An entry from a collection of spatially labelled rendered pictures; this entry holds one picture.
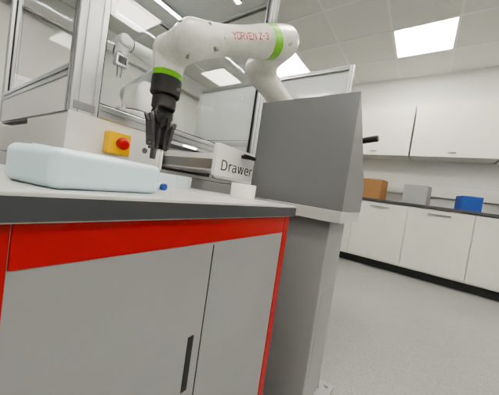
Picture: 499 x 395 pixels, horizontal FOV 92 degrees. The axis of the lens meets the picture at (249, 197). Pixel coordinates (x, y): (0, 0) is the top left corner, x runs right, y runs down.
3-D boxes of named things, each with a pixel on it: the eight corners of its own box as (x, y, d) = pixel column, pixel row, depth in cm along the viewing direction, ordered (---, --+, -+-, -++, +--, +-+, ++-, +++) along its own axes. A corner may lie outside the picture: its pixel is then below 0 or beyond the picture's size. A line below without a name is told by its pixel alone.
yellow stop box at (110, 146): (130, 156, 83) (133, 135, 83) (108, 152, 77) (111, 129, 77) (123, 156, 86) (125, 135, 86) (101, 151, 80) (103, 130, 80)
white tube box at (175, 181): (190, 189, 81) (192, 177, 80) (175, 187, 73) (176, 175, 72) (160, 183, 85) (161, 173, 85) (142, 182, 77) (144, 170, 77)
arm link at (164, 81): (171, 72, 72) (189, 85, 81) (141, 73, 76) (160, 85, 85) (168, 92, 72) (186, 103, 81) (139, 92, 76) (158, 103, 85)
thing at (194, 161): (254, 179, 104) (257, 164, 104) (214, 170, 83) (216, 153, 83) (192, 172, 127) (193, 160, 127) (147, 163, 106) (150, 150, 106)
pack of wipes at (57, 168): (116, 186, 41) (119, 160, 41) (159, 194, 38) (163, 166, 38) (-1, 178, 27) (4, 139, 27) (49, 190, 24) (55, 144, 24)
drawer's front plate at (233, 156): (259, 183, 105) (263, 158, 104) (214, 175, 81) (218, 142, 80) (256, 183, 106) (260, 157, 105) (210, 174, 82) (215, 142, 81)
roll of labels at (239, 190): (240, 198, 63) (242, 183, 63) (225, 195, 69) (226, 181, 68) (259, 201, 68) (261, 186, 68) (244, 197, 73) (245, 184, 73)
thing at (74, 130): (252, 187, 156) (255, 164, 155) (62, 157, 72) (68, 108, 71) (163, 174, 210) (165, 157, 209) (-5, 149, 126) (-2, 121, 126)
